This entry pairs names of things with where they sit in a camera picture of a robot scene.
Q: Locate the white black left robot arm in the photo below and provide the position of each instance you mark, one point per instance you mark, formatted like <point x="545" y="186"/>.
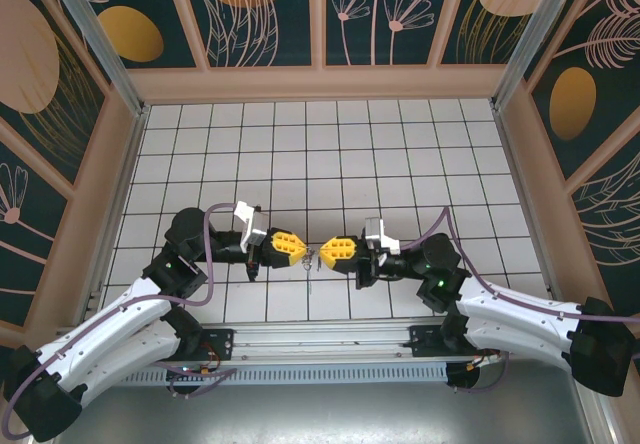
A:
<point x="110" y="334"/>

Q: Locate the silver cut key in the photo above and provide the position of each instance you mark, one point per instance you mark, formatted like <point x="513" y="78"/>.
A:
<point x="309" y="279"/>

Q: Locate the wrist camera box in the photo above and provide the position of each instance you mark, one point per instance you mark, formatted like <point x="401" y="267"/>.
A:
<point x="252" y="226"/>
<point x="380" y="234"/>

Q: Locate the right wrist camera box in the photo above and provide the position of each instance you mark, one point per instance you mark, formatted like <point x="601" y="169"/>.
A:
<point x="380" y="234"/>

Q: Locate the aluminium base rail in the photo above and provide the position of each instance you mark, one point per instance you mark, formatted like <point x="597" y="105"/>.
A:
<point x="320" y="339"/>

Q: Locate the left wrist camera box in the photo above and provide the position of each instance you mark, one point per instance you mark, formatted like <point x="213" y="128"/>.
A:
<point x="252" y="226"/>

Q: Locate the aluminium corner post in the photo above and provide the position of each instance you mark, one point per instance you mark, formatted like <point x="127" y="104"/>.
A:
<point x="100" y="49"/>
<point x="530" y="39"/>

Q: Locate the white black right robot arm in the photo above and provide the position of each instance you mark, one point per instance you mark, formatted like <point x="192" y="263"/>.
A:
<point x="515" y="309"/>

